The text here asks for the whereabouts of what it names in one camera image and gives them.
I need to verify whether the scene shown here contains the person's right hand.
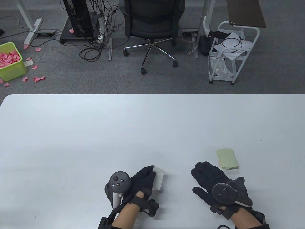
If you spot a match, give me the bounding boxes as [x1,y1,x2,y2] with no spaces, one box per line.
[191,161,246,220]

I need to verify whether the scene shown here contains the person's left hand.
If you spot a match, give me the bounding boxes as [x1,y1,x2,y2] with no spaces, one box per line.
[121,165,157,203]

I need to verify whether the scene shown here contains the single pale sticky note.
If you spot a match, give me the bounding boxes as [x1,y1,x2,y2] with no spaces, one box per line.
[152,166,165,191]

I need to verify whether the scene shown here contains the green sticky note pad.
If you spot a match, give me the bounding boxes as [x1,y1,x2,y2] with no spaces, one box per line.
[216,148,239,171]

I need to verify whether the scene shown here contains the black forearm box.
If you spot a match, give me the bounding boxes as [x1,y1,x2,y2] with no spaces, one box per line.
[98,216,112,229]

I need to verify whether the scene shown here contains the person's right forearm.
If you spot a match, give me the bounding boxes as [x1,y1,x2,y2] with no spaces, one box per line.
[228,207,265,229]

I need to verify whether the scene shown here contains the person's left forearm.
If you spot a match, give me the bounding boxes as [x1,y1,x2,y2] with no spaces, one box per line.
[111,202,141,229]

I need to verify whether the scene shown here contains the black white handheld controller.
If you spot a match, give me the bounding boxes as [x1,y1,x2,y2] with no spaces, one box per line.
[212,176,253,208]
[104,171,132,208]

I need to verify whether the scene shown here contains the clear plastic bag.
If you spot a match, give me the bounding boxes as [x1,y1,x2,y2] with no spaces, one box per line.
[209,57,235,78]

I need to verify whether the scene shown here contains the white paper sheets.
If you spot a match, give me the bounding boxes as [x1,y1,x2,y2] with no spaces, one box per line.
[213,32,252,60]

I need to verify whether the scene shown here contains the black bag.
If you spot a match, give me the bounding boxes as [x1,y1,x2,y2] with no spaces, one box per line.
[199,34,216,57]

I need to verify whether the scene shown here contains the white metal cart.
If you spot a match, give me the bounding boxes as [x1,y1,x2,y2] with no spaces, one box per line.
[208,21,260,86]

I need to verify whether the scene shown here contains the black flat device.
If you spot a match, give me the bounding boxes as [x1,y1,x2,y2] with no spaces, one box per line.
[208,31,230,39]

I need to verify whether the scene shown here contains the scattered pink floor scraps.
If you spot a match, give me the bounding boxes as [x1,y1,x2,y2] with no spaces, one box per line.
[0,28,75,87]

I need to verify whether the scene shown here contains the white desk leg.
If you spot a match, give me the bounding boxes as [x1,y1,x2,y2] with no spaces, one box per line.
[99,0,113,61]
[14,0,43,46]
[194,0,213,59]

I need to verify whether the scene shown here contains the black mesh office chair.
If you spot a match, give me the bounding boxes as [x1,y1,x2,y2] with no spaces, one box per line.
[119,0,186,76]

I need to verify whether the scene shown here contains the black wheeled tower stand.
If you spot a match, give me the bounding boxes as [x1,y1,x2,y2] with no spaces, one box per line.
[59,17,96,45]

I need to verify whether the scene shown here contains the green plastic bin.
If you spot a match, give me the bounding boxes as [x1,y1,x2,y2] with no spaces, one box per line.
[0,42,28,82]

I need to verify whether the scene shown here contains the brown board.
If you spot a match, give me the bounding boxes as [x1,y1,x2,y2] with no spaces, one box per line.
[226,0,266,28]

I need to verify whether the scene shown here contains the black computer tower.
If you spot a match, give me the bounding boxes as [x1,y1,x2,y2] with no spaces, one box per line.
[62,0,96,40]

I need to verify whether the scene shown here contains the gray floor power box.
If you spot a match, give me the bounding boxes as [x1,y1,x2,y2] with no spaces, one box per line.
[37,29,58,37]

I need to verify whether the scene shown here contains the pile of pink paper scraps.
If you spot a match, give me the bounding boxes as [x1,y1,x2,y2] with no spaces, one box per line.
[0,49,21,68]

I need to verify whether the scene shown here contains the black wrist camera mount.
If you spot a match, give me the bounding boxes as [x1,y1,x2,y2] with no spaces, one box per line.
[143,199,160,217]

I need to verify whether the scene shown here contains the thin black cable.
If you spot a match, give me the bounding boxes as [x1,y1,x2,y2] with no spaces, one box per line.
[221,38,244,54]

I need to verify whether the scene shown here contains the black cable bundle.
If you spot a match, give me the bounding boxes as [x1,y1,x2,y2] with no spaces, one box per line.
[79,0,120,63]

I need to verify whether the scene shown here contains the black floor cable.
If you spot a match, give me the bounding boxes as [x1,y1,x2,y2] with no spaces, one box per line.
[0,15,32,40]

